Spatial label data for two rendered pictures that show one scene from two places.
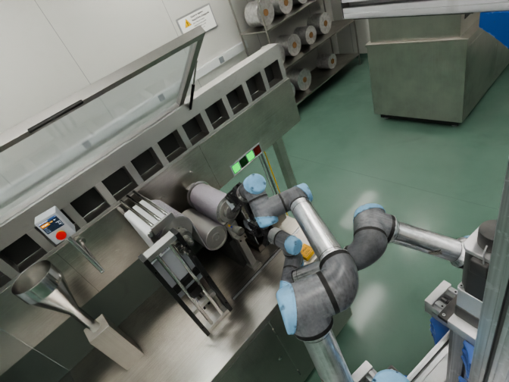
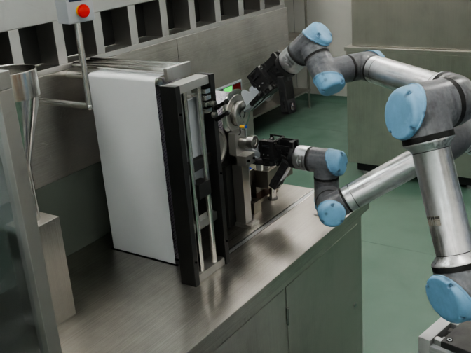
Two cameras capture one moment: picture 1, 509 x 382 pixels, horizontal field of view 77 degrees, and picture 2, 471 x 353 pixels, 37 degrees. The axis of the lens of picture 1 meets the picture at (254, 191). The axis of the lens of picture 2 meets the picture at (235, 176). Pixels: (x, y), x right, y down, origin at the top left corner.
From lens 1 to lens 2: 1.28 m
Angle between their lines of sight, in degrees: 27
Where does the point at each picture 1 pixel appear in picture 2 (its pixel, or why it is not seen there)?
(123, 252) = (50, 152)
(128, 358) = (57, 305)
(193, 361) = (181, 309)
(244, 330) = (259, 277)
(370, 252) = (459, 132)
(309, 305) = (438, 93)
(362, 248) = not seen: hidden behind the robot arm
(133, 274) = (48, 204)
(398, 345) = not seen: outside the picture
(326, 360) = (448, 176)
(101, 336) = (45, 229)
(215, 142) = (195, 45)
